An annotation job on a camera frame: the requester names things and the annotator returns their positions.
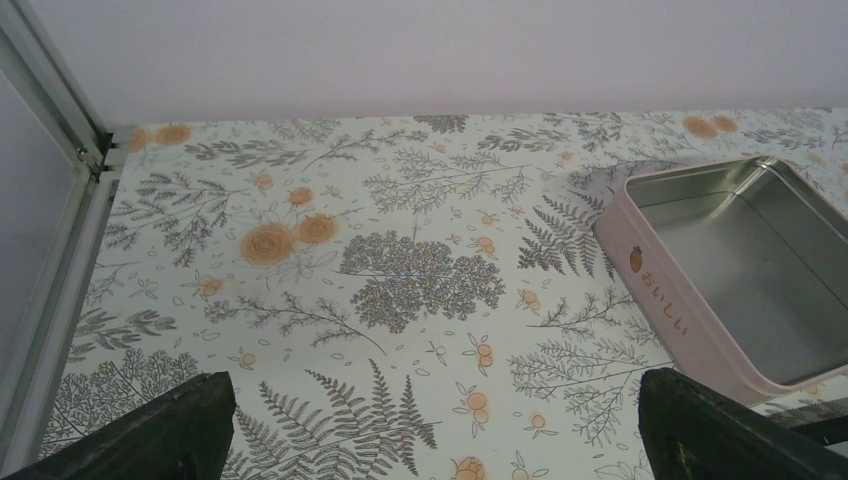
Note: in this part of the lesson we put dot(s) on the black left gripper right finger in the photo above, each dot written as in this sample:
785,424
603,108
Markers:
690,431

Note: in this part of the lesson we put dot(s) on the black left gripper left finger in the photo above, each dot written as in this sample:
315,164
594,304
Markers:
185,433

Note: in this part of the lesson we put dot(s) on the pink metal tin box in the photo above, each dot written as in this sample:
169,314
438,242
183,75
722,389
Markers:
740,268

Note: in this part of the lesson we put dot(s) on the floral patterned table mat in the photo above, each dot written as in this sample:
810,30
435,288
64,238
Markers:
397,298

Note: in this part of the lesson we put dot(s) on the aluminium rail frame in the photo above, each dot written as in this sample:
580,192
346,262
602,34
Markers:
55,198

